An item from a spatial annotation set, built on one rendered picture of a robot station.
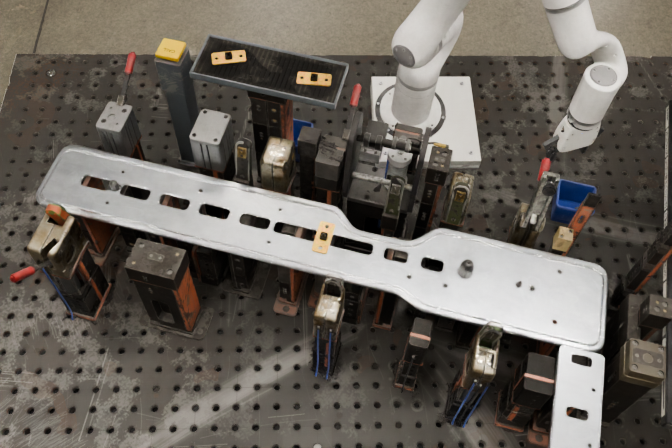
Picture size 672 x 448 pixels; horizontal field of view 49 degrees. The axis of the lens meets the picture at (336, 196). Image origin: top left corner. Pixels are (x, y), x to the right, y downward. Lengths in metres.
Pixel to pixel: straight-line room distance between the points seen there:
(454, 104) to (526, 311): 0.85
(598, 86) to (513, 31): 1.99
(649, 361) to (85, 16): 2.95
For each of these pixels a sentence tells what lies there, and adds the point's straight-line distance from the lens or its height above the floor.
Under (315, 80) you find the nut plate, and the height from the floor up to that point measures 1.17.
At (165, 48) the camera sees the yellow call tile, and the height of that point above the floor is 1.16.
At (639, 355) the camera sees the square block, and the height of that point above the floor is 1.06.
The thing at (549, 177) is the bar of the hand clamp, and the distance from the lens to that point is 1.67.
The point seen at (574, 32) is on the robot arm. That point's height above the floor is 1.40.
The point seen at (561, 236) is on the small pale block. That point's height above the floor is 1.06.
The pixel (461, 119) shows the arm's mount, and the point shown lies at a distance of 2.32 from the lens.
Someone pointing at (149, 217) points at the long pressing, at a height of 1.00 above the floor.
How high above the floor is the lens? 2.52
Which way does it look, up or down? 57 degrees down
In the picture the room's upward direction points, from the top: 4 degrees clockwise
